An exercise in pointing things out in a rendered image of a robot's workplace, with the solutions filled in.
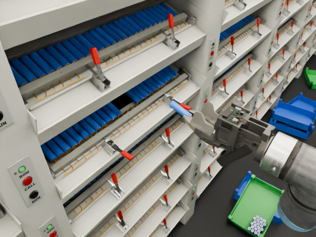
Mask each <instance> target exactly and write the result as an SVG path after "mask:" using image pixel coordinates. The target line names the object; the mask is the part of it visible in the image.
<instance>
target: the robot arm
mask: <svg viewBox="0 0 316 237"><path fill-rule="evenodd" d="M236 107H238V108H241V109H243V110H245V111H246V112H243V111H241V110H238V109H236ZM188 112H189V113H191V114H192V118H191V117H189V116H187V115H185V114H184V115H183V118H184V120H185V121H186V123H187V124H188V126H189V127H190V128H191V129H192V130H193V131H194V133H195V134H196V135H197V136H198V137H199V138H200V139H201V140H202V141H204V142H205V143H207V144H209V145H212V146H215V147H216V148H222V149H224V150H223V151H222V152H221V154H220V156H219V157H218V158H217V160H216V161H217V162H218V163H219V164H220V166H225V165H227V164H230V163H232V162H234V161H236V160H238V159H240V158H243V157H245V156H247V155H249V154H251V153H252V152H255V153H256V154H255V156H254V160H255V161H256V162H258V163H260V168H261V169H262V170H264V171H266V172H268V173H270V174H272V175H274V176H276V177H277V178H279V179H281V180H283V181H284V182H286V183H288V185H287V187H286V189H285V190H284V192H283V194H282V195H281V196H280V198H279V202H278V205H277V211H278V214H279V216H280V218H281V220H282V221H283V222H284V223H285V224H286V225H287V226H288V227H289V228H291V229H293V230H295V231H299V232H307V231H310V230H312V229H314V228H315V226H316V148H314V147H312V146H310V145H307V144H305V143H303V142H300V141H298V140H297V139H295V138H293V137H290V136H288V135H286V134H284V133H281V132H277V133H276V134H273V132H274V130H275V126H272V125H270V124H268V123H266V122H263V121H261V120H259V119H257V118H254V117H252V113H253V111H250V110H248V109H246V108H243V107H241V106H239V105H236V104H234V103H232V104H231V106H228V107H227V108H226V109H225V110H224V111H223V112H222V113H221V114H220V115H219V114H218V113H216V112H215V110H214V107H213V104H212V103H211V102H206V103H205V104H204V106H203V108H202V110H201V111H193V110H189V111H188ZM214 130H215V133H213V131H214Z"/></svg>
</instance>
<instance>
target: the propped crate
mask: <svg viewBox="0 0 316 237"><path fill-rule="evenodd" d="M283 192H284V190H282V191H281V190H279V189H277V188H276V187H274V186H272V185H270V184H268V183H266V182H264V181H262V180H260V179H258V178H256V177H255V175H254V174H252V176H251V178H250V180H249V182H248V184H247V185H246V187H245V189H244V191H243V192H242V194H241V196H240V198H239V199H238V201H237V203H236V205H235V206H234V208H233V210H232V212H231V214H230V215H229V216H228V221H230V222H231V223H233V224H235V225H236V226H238V227H239V228H241V229H242V230H244V231H246V232H247V233H249V234H250V235H252V236H254V237H263V236H264V234H265V233H266V231H267V229H268V227H269V225H270V223H271V221H272V219H273V217H274V215H275V213H276V211H277V205H278V202H279V198H280V196H281V195H282V194H283ZM257 215H258V216H259V217H262V218H263V219H265V220H266V222H265V223H266V227H265V228H263V229H264V230H263V233H260V234H259V236H256V235H255V234H253V233H252V232H250V231H248V230H247V228H248V227H250V223H251V222H253V217H256V216H257Z"/></svg>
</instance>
